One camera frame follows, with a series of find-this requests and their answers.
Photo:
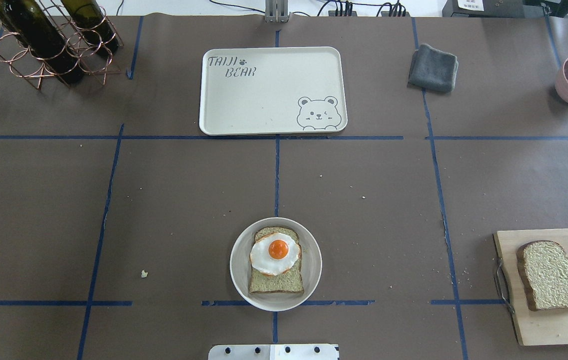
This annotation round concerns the bread slice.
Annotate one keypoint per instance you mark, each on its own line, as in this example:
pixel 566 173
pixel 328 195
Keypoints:
pixel 543 269
pixel 289 282

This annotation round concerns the dark green wine bottle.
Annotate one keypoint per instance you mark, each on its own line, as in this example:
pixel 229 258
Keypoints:
pixel 27 19

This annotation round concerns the copper wire bottle rack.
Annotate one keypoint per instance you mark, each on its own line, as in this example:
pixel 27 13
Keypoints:
pixel 23 64

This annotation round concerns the white round plate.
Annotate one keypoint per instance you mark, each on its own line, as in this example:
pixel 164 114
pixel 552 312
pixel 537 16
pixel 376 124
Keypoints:
pixel 240 269

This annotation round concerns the grey folded cloth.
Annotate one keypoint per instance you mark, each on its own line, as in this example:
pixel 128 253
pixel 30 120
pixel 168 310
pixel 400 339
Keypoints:
pixel 433 69

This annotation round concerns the fried egg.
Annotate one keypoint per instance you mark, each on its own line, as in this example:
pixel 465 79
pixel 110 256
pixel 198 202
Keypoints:
pixel 274 254

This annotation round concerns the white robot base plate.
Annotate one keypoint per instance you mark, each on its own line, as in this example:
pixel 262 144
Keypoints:
pixel 286 351

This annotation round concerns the cream bear serving tray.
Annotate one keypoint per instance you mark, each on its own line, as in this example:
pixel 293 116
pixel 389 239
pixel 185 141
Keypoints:
pixel 272 91

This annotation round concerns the wooden cutting board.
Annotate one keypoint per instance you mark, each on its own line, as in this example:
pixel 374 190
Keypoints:
pixel 533 328

